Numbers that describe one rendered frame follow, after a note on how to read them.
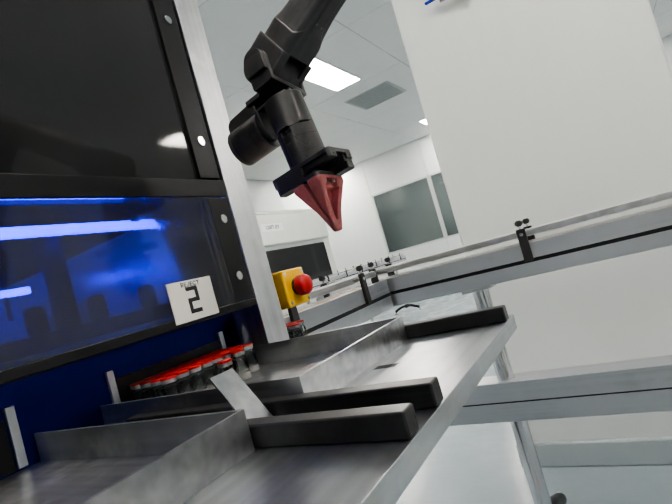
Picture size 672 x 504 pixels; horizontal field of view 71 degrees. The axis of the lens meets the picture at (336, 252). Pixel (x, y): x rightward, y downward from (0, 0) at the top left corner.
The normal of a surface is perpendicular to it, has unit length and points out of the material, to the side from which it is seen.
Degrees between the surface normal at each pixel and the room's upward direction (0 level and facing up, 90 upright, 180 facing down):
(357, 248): 90
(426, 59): 90
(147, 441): 90
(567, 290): 90
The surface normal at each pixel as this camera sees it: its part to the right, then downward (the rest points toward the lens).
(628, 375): -0.50, 0.11
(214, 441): 0.82, -0.25
